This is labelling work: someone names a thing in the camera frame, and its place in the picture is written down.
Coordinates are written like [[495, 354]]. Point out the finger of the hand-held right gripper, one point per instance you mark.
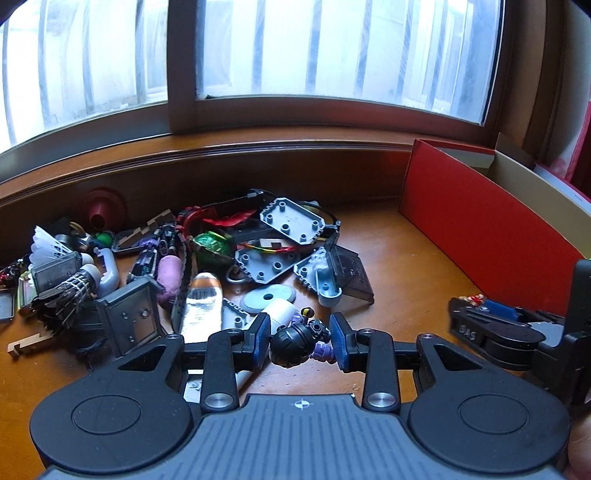
[[501, 310], [498, 339]]

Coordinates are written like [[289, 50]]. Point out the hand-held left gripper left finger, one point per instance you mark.
[[261, 334]]

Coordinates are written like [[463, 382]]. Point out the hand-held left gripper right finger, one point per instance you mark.
[[339, 341]]

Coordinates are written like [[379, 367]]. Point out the small red yellow toy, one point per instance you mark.
[[473, 300]]

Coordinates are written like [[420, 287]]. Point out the black helmet toy figure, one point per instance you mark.
[[293, 344]]

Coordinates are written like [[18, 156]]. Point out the orange white tube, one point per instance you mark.
[[201, 304]]

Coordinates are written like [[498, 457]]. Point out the red cardboard box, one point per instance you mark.
[[461, 221]]

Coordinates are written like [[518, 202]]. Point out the pink foam cylinder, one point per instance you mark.
[[168, 277]]

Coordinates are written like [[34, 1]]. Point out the white plastic cylinder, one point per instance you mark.
[[281, 311]]

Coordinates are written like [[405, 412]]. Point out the large grey plastic plate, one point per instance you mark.
[[235, 316]]

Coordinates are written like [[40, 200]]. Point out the light blue tape roll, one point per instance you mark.
[[263, 299]]

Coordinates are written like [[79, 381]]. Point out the grey blue hinged piece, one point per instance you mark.
[[323, 277]]

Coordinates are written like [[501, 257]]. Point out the grey studded plate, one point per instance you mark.
[[268, 265], [291, 220]]

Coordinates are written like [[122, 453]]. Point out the dark transparent case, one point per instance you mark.
[[351, 272]]

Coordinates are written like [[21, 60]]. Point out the black toothed track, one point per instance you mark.
[[184, 272]]

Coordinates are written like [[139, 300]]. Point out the green foil ball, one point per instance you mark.
[[211, 244]]

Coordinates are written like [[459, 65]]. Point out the red black wristband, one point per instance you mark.
[[231, 218]]

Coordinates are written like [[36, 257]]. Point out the grey plastic tray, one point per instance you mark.
[[131, 316]]

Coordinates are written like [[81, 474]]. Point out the black purple toy robot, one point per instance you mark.
[[147, 258]]

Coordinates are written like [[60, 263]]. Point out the stepped wooden piece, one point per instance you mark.
[[138, 233]]

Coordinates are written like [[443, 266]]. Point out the green plastic toy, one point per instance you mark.
[[104, 239]]

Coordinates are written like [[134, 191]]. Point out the worn taped shuttlecock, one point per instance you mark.
[[76, 288]]

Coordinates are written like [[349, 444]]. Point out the red funnel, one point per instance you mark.
[[104, 207]]

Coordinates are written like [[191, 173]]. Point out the dark grey plastic case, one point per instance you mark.
[[53, 274]]

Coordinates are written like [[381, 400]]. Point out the white feather shuttlecock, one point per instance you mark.
[[46, 244]]

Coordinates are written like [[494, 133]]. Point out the notched wooden strip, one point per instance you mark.
[[25, 345]]

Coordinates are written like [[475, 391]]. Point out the small red black toy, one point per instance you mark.
[[9, 272]]

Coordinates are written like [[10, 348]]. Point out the brown window frame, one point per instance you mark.
[[180, 92]]

